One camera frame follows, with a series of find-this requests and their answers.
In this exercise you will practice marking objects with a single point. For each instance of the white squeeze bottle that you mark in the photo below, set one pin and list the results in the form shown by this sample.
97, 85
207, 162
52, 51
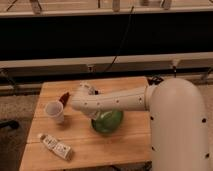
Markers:
56, 146

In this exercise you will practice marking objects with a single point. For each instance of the dark red packet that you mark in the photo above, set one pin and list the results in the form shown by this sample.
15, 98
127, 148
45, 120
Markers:
64, 98

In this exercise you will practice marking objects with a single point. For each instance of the white plastic cup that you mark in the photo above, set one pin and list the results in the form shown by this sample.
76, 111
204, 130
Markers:
54, 110

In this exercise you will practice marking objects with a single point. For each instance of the green ceramic bowl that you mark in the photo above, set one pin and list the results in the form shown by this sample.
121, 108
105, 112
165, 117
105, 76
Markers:
108, 122

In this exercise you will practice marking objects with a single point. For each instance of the blue device on floor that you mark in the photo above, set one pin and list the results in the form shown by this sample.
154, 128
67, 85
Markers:
155, 80

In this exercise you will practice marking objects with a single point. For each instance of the black chair base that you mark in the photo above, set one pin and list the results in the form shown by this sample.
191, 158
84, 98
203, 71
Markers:
13, 124

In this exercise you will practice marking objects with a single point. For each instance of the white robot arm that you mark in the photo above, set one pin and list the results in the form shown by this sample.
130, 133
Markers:
178, 120

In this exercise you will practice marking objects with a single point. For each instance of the wooden folding table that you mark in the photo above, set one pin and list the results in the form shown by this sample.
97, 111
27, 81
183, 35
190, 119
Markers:
129, 144

